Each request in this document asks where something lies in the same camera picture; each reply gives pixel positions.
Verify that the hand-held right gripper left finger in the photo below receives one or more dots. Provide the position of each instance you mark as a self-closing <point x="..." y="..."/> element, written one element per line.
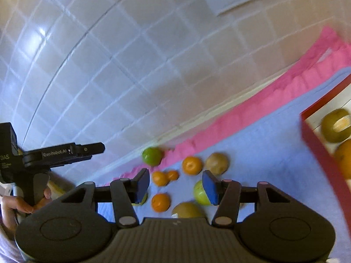
<point x="142" y="186"/>

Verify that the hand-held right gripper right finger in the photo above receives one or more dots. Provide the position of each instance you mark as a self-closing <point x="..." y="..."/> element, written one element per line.
<point x="209" y="189"/>

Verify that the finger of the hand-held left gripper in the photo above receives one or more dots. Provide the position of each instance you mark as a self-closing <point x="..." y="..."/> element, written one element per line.
<point x="90" y="149"/>

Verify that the green apple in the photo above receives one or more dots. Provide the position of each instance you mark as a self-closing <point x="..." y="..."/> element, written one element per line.
<point x="144" y="199"/>
<point x="151" y="156"/>
<point x="198" y="194"/>

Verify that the brown kiwi fruit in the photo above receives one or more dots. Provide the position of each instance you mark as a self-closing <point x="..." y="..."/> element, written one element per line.
<point x="217" y="163"/>

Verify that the kiwi fruit with sticker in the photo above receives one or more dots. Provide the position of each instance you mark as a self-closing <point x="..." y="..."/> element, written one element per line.
<point x="329" y="131"/>
<point x="189" y="210"/>

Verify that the small mandarin orange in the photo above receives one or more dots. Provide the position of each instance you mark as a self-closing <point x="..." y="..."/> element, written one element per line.
<point x="173" y="174"/>

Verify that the red cardboard box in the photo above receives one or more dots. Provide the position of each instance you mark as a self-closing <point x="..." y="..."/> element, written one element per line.
<point x="315" y="148"/>

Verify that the person's left hand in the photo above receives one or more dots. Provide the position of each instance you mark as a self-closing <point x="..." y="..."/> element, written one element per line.
<point x="16" y="206"/>

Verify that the blue quilted mat pink frill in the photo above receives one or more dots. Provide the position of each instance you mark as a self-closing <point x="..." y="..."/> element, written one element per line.
<point x="246" y="142"/>

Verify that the large orange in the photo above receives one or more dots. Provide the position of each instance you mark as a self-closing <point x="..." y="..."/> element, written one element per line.
<point x="344" y="159"/>

